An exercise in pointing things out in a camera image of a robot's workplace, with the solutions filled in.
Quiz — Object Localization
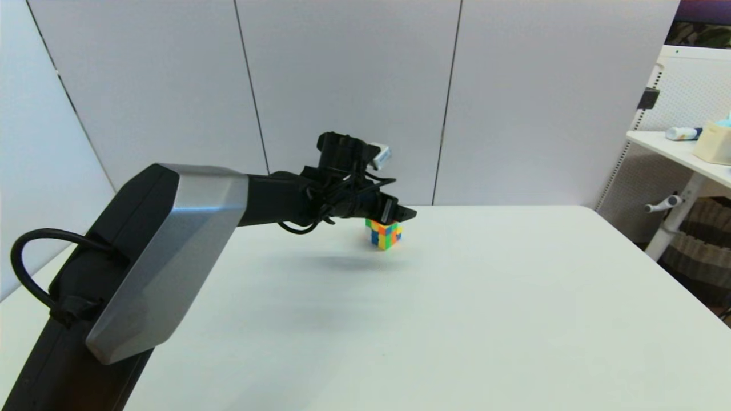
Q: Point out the multicoloured rubiks cube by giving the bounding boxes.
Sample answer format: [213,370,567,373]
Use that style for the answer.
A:
[365,218,403,251]

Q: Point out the white desk leg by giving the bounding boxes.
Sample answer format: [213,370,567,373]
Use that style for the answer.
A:
[645,173,708,262]

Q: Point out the white side desk top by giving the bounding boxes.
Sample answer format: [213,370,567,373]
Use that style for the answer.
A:
[626,131,731,190]

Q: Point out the striped fabric basket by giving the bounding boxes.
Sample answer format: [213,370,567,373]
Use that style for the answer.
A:
[658,198,731,292]

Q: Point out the white perforated pegboard panel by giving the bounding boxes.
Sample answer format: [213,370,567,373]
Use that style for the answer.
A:
[596,45,731,243]

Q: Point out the cream storage box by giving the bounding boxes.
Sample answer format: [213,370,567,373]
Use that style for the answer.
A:
[693,120,731,166]

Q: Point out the dark patterned background screen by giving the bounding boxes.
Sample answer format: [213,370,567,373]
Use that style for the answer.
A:
[666,0,731,49]

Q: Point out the black wrist cable bundle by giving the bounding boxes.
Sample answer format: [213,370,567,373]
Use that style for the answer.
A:
[278,168,397,235]

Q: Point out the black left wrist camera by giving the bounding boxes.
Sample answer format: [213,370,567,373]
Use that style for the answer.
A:
[316,132,393,172]

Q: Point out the grey desk crank handle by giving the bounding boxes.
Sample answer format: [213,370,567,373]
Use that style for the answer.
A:
[644,195,684,214]

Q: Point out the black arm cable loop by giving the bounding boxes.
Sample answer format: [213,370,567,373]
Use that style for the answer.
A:
[10,228,118,327]

